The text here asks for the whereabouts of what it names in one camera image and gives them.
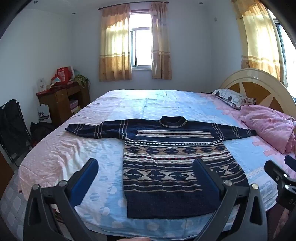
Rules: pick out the curtain rod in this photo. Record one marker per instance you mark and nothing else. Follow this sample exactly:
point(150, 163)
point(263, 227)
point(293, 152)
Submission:
point(138, 3)

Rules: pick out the yellow curtain panel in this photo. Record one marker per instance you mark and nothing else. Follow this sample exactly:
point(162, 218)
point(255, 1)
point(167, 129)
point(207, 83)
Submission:
point(160, 46)
point(113, 46)

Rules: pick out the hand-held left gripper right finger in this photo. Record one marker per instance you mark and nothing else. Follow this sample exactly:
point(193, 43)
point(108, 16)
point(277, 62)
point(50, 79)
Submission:
point(205, 180)

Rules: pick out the large side window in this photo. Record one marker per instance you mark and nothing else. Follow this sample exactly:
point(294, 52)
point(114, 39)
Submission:
point(283, 41)

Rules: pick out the patterned pillow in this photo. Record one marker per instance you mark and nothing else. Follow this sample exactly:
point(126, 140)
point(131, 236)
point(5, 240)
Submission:
point(229, 97)

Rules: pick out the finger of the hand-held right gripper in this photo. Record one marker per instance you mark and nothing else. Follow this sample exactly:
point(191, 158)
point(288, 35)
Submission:
point(290, 162)
point(275, 170)

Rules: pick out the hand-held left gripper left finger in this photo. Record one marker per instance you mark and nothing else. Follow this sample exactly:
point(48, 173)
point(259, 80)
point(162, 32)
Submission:
point(85, 183)

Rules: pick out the pink box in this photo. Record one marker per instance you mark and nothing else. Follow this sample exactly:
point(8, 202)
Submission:
point(74, 106)

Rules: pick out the black folding chair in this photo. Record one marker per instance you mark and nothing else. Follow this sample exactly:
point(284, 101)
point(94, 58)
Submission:
point(12, 129)

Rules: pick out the sliding window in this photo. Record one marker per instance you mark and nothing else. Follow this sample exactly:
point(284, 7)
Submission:
point(141, 46)

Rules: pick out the red cloth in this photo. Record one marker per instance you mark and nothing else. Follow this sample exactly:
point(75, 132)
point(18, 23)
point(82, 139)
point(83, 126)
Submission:
point(60, 87)

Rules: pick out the wide yellow curtain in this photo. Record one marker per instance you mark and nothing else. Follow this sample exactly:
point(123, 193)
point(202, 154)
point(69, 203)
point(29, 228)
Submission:
point(256, 34)

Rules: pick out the small white paper bag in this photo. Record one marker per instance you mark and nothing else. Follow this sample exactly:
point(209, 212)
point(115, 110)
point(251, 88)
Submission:
point(42, 85)

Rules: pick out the navy patterned knit sweater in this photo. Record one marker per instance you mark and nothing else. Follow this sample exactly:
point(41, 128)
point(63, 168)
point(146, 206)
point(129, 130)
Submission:
point(161, 176)

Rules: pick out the wooden cabinet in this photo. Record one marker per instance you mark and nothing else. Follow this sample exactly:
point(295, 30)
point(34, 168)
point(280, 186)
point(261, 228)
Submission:
point(55, 99)

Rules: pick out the cream and wood headboard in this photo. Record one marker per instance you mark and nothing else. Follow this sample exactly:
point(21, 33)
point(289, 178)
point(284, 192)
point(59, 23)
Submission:
point(252, 78)

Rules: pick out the red gift bag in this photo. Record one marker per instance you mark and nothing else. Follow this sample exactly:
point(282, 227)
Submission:
point(63, 74)

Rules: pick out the pink blanket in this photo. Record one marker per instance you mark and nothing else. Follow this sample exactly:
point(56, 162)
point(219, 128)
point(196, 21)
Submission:
point(266, 125)

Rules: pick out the bed with printed sheet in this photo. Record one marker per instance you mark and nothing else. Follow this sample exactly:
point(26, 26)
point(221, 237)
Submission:
point(185, 104)

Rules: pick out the black bag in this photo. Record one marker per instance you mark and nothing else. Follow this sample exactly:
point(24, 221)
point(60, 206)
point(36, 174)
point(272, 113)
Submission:
point(41, 132)

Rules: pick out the person's left hand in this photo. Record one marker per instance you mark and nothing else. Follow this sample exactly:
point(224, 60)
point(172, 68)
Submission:
point(138, 239)

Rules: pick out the white bag with crown print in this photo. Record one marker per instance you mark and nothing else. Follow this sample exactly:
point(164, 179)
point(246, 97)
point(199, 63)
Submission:
point(44, 114)

